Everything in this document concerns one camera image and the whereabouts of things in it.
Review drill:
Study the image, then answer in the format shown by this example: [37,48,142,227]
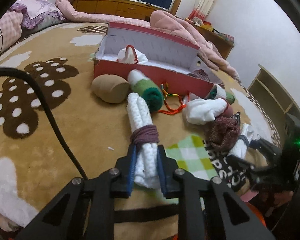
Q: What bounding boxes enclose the tan rolled sock ball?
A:
[91,74,130,104]

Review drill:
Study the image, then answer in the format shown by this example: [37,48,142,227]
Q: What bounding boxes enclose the right floral curtain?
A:
[187,0,224,21]

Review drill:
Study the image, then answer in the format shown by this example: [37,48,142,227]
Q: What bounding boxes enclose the person's hand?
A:
[265,191,294,217]

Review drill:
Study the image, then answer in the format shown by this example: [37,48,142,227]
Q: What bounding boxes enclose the purple ruffled pillow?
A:
[11,0,66,36]

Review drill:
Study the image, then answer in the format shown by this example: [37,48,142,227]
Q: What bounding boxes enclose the green white sock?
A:
[127,69,164,112]
[205,83,235,105]

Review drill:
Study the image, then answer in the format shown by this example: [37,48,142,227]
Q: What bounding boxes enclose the white towel roll purple band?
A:
[127,93,160,189]

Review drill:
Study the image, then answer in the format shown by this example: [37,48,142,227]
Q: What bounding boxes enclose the white sock bundle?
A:
[183,98,229,125]

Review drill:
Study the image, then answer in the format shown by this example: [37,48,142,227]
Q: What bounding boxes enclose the beige shelf unit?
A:
[248,64,300,147]

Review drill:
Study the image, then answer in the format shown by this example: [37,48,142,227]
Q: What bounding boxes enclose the red braided cord with rings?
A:
[156,82,191,116]

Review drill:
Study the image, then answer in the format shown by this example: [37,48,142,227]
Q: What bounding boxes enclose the pink checked cartoon pillow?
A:
[0,9,23,55]

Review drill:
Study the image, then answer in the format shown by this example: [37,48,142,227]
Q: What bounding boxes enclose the items on cabinet corner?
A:
[184,16,235,43]

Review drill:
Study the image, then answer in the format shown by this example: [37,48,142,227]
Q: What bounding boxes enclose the pink quilted blanket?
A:
[150,10,240,81]

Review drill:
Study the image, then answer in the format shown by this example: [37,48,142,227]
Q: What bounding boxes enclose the black cable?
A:
[0,67,89,181]

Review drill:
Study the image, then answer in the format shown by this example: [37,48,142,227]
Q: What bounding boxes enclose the long pink bolster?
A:
[55,0,151,28]

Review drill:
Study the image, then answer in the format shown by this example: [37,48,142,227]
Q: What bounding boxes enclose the red cardboard shoe box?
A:
[94,22,223,98]

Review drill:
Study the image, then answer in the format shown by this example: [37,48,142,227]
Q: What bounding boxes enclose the white glove red trim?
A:
[116,45,148,64]

